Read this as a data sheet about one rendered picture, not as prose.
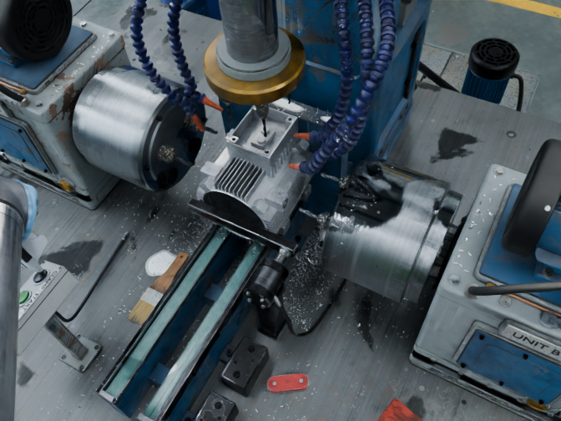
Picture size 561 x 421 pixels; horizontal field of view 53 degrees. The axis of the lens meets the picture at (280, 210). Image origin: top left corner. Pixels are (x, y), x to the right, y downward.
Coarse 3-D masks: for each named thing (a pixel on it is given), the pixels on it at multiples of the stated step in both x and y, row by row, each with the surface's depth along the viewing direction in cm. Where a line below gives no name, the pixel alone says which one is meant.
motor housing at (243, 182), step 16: (224, 160) 120; (240, 160) 115; (288, 160) 118; (224, 176) 113; (240, 176) 113; (256, 176) 113; (288, 176) 117; (208, 192) 120; (224, 192) 112; (240, 192) 111; (256, 192) 113; (288, 192) 116; (224, 208) 126; (240, 208) 128; (272, 208) 114; (288, 208) 119; (256, 224) 125; (272, 224) 114
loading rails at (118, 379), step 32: (192, 256) 123; (224, 256) 130; (256, 256) 124; (192, 288) 121; (224, 288) 120; (160, 320) 117; (192, 320) 128; (224, 320) 115; (128, 352) 112; (160, 352) 118; (192, 352) 112; (224, 352) 122; (128, 384) 110; (160, 384) 117; (192, 384) 113; (128, 416) 116; (160, 416) 105; (192, 416) 115
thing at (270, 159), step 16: (272, 112) 118; (240, 128) 116; (272, 128) 118; (288, 128) 114; (240, 144) 116; (256, 144) 114; (272, 144) 116; (288, 144) 116; (256, 160) 113; (272, 160) 112; (272, 176) 115
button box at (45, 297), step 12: (48, 264) 109; (48, 276) 106; (60, 276) 106; (72, 276) 108; (24, 288) 107; (36, 288) 105; (48, 288) 104; (60, 288) 106; (72, 288) 108; (36, 300) 103; (48, 300) 105; (60, 300) 107; (24, 312) 101; (36, 312) 103; (48, 312) 105; (24, 324) 102; (36, 324) 103; (24, 336) 102; (24, 348) 102
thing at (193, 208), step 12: (192, 204) 119; (204, 204) 119; (204, 216) 119; (216, 216) 117; (228, 216) 116; (228, 228) 118; (240, 228) 115; (252, 228) 115; (264, 228) 115; (264, 240) 114; (276, 240) 113; (288, 240) 113; (288, 252) 112
